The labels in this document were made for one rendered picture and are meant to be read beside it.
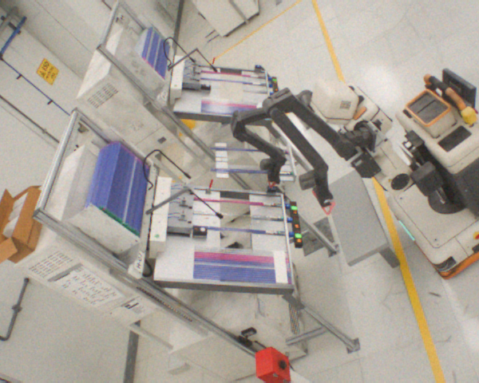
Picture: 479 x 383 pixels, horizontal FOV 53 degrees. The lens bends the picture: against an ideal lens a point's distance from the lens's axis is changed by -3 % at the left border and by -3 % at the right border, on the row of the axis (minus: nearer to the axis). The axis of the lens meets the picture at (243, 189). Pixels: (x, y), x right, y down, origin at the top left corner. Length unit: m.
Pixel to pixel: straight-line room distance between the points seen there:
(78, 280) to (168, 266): 0.45
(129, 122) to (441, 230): 2.21
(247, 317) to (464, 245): 1.24
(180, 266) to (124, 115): 1.43
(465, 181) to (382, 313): 1.00
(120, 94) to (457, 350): 2.62
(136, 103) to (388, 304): 2.13
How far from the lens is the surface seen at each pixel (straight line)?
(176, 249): 2.63
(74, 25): 5.50
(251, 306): 2.84
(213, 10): 7.04
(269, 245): 2.73
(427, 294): 3.08
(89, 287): 2.60
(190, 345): 3.05
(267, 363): 2.40
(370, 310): 3.18
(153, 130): 3.66
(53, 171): 2.36
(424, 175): 2.54
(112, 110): 3.60
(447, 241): 2.86
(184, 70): 3.92
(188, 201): 2.79
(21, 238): 2.46
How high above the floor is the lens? 2.60
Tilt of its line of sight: 35 degrees down
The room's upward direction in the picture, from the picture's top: 46 degrees counter-clockwise
